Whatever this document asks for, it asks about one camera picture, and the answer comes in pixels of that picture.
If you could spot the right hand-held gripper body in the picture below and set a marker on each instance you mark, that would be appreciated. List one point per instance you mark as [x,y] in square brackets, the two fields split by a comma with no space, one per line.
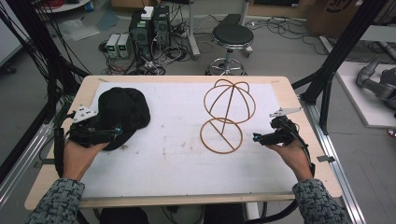
[281,124]

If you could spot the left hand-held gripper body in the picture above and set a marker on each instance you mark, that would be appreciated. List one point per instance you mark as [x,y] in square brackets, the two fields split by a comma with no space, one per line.
[81,114]

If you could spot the black cap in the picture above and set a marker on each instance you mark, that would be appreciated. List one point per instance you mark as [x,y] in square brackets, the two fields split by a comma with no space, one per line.
[124,107]

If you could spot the person's right hand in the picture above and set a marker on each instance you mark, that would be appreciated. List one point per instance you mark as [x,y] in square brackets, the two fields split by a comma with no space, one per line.
[292,158]

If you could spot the person's left hand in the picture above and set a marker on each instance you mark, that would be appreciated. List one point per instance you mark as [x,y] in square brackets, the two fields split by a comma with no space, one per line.
[78,158]

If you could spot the white table mat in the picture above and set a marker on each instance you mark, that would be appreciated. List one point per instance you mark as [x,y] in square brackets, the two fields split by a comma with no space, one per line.
[180,168]

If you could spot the grey bench power supply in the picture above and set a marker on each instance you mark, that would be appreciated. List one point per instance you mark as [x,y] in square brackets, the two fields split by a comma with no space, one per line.
[112,45]
[124,45]

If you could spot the white board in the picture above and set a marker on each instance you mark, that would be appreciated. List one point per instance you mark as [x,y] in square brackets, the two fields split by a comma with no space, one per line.
[358,102]

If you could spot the person's legs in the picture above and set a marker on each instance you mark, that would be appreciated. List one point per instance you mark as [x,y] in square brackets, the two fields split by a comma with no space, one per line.
[124,216]

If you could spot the clear plastic sheet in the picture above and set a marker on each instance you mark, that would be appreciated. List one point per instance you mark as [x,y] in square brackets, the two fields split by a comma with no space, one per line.
[79,29]

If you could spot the black computer tower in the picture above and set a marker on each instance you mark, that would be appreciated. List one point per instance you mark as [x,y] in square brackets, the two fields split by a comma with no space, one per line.
[162,26]
[140,34]

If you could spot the black round stool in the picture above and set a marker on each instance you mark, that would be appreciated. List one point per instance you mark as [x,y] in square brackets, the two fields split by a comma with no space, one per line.
[233,35]

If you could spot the cardboard box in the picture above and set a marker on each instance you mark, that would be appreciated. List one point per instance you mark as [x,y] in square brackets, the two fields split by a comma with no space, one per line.
[339,15]

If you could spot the white stand leg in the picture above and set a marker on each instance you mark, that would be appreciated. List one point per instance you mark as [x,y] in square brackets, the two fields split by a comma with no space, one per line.
[193,31]

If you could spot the aluminium rail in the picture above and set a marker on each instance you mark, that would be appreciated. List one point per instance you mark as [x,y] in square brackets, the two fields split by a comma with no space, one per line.
[336,161]
[21,168]

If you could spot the black metal frame post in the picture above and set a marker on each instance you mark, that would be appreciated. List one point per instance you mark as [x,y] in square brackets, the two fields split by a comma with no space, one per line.
[37,46]
[339,53]

